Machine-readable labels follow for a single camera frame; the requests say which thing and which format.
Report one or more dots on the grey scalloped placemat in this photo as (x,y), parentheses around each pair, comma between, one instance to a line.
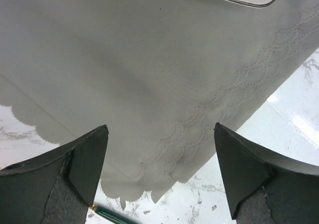
(158,73)

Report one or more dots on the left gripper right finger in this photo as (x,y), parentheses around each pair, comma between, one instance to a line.
(263,186)

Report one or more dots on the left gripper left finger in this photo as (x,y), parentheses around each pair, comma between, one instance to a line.
(56,187)

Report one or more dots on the gold fork green handle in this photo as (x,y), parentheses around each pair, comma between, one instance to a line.
(113,215)

